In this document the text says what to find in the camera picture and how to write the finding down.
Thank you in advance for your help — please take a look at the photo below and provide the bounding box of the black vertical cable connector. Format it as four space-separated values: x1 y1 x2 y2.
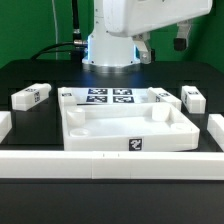
71 0 81 40

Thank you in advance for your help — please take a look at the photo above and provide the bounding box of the white sheet with tags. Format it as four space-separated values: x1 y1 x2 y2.
72 88 148 104

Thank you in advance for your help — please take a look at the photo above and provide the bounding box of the white fence block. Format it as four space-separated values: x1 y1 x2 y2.
207 114 224 151
0 111 12 143

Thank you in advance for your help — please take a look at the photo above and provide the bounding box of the white right fence block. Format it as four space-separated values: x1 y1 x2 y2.
207 114 224 151

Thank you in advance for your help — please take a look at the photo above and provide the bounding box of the black cable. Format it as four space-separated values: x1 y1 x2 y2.
30 40 88 61

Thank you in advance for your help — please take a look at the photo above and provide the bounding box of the white left fence block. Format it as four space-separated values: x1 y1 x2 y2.
0 111 12 143

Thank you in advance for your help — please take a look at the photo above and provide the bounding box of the white front fence bar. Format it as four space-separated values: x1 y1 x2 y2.
0 150 224 180

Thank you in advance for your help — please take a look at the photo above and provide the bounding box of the white desk top tray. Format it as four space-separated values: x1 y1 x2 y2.
61 103 200 152

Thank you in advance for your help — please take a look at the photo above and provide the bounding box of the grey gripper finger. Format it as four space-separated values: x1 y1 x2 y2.
174 20 192 51
133 33 151 64

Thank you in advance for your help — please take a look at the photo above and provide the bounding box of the white thin cable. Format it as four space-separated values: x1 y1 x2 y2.
51 0 59 61

